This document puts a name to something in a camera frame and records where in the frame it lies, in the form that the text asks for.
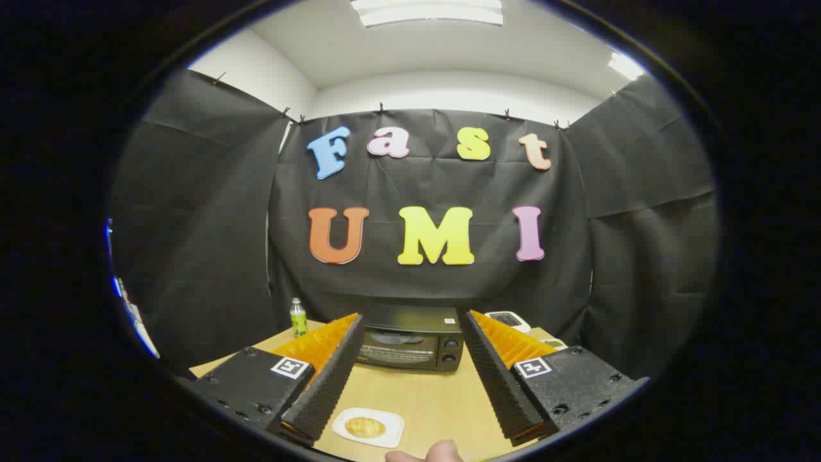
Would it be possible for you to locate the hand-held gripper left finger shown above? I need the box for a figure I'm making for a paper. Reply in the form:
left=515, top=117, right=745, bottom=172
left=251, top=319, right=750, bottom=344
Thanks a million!
left=189, top=312, right=366, bottom=447

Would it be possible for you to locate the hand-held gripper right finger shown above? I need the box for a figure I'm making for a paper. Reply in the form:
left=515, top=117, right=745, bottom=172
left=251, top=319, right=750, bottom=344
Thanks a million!
left=457, top=309, right=648, bottom=447

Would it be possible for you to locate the round golden bread bun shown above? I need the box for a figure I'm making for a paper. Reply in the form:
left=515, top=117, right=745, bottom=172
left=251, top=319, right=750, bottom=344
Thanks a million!
left=344, top=416, right=386, bottom=440

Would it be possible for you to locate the black toaster oven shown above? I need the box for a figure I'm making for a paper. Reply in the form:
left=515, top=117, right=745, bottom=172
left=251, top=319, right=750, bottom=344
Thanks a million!
left=356, top=303, right=466, bottom=373

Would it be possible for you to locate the white pop-up toaster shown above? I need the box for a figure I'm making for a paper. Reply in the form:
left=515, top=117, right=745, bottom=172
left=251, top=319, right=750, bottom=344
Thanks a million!
left=484, top=311, right=533, bottom=334

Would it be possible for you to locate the green label plastic bottle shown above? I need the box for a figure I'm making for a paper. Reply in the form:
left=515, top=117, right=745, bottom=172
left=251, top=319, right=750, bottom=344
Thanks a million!
left=289, top=298, right=309, bottom=339

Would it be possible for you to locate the white rectangular plate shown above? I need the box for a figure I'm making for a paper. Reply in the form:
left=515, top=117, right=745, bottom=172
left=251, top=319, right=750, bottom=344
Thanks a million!
left=332, top=407, right=405, bottom=449

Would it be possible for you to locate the black backdrop cloth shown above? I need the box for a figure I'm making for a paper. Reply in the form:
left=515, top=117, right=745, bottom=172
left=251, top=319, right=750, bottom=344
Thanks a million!
left=108, top=67, right=720, bottom=379

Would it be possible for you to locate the white and blue object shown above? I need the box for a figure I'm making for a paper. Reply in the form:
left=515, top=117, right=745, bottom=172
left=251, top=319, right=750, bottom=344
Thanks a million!
left=105, top=218, right=161, bottom=360

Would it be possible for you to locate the small ceiling light panel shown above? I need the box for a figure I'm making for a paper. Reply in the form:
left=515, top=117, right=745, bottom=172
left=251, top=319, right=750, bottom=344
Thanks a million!
left=607, top=51, right=646, bottom=81

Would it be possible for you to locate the long ceiling light panel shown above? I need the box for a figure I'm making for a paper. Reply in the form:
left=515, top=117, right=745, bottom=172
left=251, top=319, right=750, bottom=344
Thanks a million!
left=350, top=0, right=505, bottom=28

